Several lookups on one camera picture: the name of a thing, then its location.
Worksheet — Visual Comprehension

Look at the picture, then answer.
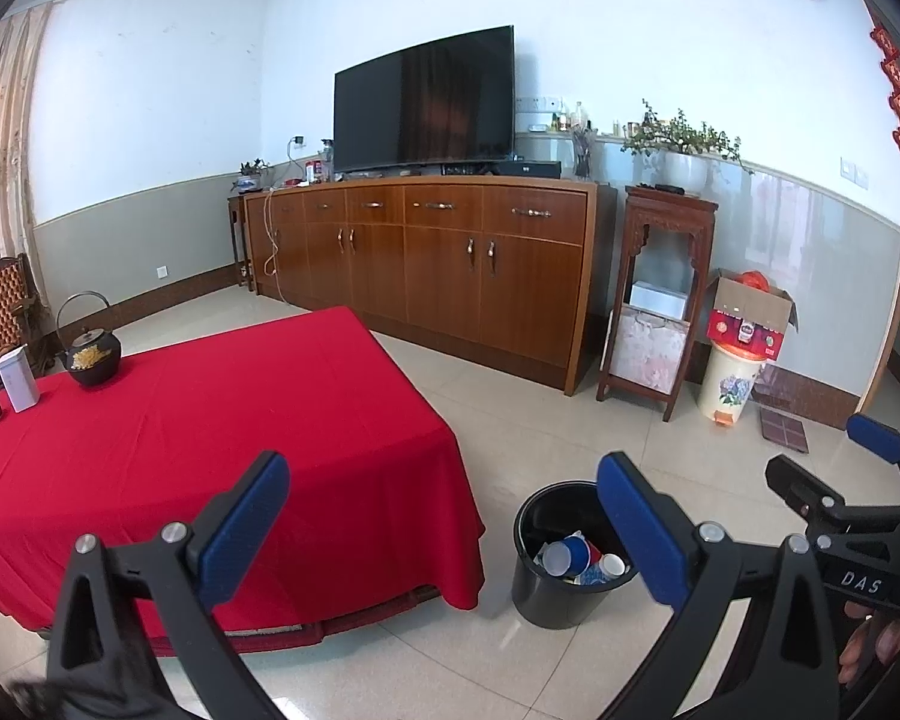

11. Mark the beige patterned curtain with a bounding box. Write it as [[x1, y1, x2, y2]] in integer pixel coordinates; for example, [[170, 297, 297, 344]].
[[0, 4, 53, 259]]

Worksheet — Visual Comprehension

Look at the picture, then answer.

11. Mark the black cast iron teapot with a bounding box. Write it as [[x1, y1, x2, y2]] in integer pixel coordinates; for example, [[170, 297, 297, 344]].
[[58, 328, 123, 388]]

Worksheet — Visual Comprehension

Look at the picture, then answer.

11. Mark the white board in stand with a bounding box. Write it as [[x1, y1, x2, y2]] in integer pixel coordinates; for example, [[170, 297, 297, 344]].
[[629, 281, 688, 320]]

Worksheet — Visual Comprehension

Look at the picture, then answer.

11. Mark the dark wooden side stand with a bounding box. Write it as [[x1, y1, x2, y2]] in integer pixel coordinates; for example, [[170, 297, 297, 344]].
[[596, 185, 717, 418]]

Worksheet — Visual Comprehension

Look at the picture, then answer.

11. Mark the brown floor tile sample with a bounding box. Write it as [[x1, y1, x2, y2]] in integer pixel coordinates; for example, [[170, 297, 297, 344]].
[[758, 406, 809, 454]]

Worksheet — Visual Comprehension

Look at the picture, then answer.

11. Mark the red paper cup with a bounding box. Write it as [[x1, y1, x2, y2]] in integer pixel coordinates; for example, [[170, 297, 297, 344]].
[[596, 553, 628, 580]]

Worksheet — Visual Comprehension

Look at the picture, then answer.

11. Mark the white tin box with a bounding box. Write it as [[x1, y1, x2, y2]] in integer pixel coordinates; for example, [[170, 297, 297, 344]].
[[0, 346, 40, 413]]

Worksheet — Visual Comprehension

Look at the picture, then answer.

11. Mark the black trash bin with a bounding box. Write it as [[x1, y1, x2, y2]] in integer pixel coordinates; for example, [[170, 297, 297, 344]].
[[512, 479, 639, 631]]

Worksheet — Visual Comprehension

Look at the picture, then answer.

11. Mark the green potted plant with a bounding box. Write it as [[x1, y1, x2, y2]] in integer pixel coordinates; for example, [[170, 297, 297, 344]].
[[621, 99, 743, 164]]

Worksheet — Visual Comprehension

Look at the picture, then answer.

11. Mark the wooden lattice bench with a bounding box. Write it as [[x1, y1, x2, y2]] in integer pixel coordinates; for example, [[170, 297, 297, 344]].
[[0, 254, 48, 377]]

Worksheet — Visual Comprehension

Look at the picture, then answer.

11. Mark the red cardboard gift box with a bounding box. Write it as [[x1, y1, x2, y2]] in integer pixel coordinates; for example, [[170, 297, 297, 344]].
[[706, 270, 798, 361]]

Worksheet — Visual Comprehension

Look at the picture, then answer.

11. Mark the blue paper cup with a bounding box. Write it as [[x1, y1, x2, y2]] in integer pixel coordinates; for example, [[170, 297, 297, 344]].
[[538, 533, 592, 578]]

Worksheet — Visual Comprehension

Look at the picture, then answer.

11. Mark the person right hand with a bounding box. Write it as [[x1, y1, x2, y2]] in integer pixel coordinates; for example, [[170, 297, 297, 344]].
[[837, 601, 900, 686]]

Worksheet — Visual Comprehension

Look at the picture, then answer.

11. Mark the wooden sideboard cabinet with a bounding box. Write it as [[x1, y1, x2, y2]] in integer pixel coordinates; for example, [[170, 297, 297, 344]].
[[242, 176, 603, 395]]

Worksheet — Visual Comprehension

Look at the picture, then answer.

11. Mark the red tablecloth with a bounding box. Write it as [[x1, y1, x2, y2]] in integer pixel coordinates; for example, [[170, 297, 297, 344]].
[[0, 307, 484, 632]]

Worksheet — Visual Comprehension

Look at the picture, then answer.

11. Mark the cream floral pedal bin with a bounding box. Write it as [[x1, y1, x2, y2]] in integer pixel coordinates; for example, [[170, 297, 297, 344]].
[[697, 341, 766, 427]]

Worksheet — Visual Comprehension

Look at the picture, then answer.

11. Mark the black flat television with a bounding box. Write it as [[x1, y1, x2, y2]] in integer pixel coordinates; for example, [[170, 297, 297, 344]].
[[333, 26, 515, 172]]

